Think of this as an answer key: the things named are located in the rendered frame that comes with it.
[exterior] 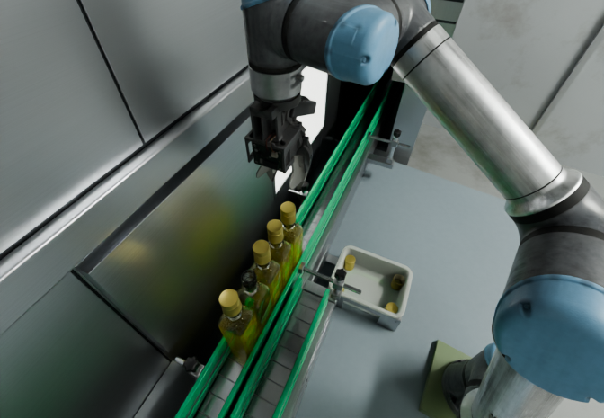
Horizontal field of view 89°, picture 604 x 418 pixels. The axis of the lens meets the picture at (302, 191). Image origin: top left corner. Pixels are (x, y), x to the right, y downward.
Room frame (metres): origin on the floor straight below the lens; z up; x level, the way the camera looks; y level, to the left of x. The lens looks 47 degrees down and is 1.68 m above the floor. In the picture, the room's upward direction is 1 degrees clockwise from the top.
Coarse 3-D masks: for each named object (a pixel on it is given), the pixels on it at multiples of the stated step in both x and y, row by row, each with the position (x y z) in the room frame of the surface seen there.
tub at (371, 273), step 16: (368, 256) 0.52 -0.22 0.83; (352, 272) 0.49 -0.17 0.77; (368, 272) 0.49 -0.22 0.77; (384, 272) 0.49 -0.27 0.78; (400, 272) 0.47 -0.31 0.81; (368, 288) 0.44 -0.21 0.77; (384, 288) 0.44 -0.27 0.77; (368, 304) 0.36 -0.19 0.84; (384, 304) 0.39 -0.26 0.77; (400, 304) 0.37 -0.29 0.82
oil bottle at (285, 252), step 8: (272, 248) 0.38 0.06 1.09; (280, 248) 0.38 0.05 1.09; (288, 248) 0.39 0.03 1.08; (272, 256) 0.36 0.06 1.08; (280, 256) 0.36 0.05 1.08; (288, 256) 0.38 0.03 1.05; (280, 264) 0.36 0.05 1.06; (288, 264) 0.38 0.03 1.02; (288, 272) 0.38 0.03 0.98; (288, 280) 0.37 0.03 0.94
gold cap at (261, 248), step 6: (258, 240) 0.35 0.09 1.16; (264, 240) 0.35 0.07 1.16; (258, 246) 0.34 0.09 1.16; (264, 246) 0.34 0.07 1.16; (258, 252) 0.32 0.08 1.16; (264, 252) 0.32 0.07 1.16; (270, 252) 0.34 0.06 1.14; (258, 258) 0.32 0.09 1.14; (264, 258) 0.32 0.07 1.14; (270, 258) 0.33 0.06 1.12; (264, 264) 0.32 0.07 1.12
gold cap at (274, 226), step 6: (270, 222) 0.40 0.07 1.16; (276, 222) 0.40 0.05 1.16; (270, 228) 0.38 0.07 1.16; (276, 228) 0.38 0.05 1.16; (282, 228) 0.39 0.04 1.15; (270, 234) 0.38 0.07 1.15; (276, 234) 0.37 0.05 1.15; (282, 234) 0.39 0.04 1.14; (270, 240) 0.38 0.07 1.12; (276, 240) 0.37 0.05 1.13
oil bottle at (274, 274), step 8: (256, 264) 0.33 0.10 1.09; (272, 264) 0.34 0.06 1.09; (256, 272) 0.32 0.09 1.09; (264, 272) 0.32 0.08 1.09; (272, 272) 0.32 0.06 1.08; (280, 272) 0.35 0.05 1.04; (264, 280) 0.31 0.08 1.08; (272, 280) 0.31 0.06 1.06; (280, 280) 0.34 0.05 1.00; (272, 288) 0.31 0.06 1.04; (280, 288) 0.34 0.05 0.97; (272, 296) 0.31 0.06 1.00; (272, 304) 0.30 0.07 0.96
